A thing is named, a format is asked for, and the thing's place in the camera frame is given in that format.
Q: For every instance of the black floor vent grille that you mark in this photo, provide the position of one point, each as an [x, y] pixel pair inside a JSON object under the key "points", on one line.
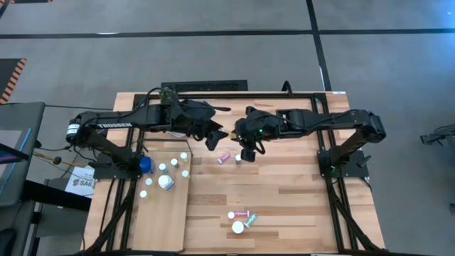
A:
{"points": [[204, 85]]}

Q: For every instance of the wooden shelf board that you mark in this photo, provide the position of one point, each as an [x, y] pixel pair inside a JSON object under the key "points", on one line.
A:
{"points": [[160, 220]]}

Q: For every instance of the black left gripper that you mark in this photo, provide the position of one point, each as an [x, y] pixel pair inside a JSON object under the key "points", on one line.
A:
{"points": [[195, 119]]}

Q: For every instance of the green cactus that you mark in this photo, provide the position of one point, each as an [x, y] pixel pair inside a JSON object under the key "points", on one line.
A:
{"points": [[165, 94]]}

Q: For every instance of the blue TUMS bottle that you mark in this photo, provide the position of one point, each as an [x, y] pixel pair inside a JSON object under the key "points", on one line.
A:
{"points": [[145, 164]]}

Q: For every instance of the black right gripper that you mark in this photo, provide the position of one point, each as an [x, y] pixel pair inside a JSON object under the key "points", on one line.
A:
{"points": [[252, 131]]}

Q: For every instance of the green pill bottle white cap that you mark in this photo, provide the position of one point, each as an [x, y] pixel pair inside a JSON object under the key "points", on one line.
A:
{"points": [[250, 220]]}

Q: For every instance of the white melatonin bottle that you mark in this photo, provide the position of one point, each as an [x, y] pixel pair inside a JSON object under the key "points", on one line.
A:
{"points": [[164, 180]]}

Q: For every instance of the black orange striped floor mat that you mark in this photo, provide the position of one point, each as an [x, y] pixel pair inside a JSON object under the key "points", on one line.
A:
{"points": [[7, 76]]}

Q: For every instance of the blue translucent pill bottle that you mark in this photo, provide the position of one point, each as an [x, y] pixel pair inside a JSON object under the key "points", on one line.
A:
{"points": [[162, 166]]}

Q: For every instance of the black aluminium table frame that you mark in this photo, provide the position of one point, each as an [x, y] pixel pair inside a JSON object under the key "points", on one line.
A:
{"points": [[284, 96]]}

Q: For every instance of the white printed paper sheet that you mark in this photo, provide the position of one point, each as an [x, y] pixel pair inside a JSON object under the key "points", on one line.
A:
{"points": [[80, 183]]}

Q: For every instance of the large orange pill bottle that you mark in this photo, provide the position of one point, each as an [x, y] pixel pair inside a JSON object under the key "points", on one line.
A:
{"points": [[237, 227]]}

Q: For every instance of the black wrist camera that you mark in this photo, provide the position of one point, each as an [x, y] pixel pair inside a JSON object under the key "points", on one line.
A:
{"points": [[213, 140], [247, 155]]}

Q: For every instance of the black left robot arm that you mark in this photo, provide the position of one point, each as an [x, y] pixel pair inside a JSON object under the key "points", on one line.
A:
{"points": [[117, 124]]}

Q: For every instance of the grey cart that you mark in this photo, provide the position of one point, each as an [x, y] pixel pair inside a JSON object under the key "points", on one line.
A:
{"points": [[17, 156]]}

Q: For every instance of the black tripod leg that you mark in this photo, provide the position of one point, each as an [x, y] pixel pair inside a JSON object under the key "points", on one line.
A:
{"points": [[439, 136]]}

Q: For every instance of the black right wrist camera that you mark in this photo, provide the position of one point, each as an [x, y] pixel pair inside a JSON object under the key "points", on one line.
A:
{"points": [[247, 155]]}

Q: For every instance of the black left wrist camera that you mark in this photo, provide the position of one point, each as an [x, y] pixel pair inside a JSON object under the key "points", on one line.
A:
{"points": [[213, 140]]}

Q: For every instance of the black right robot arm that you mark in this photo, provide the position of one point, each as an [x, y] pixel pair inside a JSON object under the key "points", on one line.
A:
{"points": [[337, 119]]}

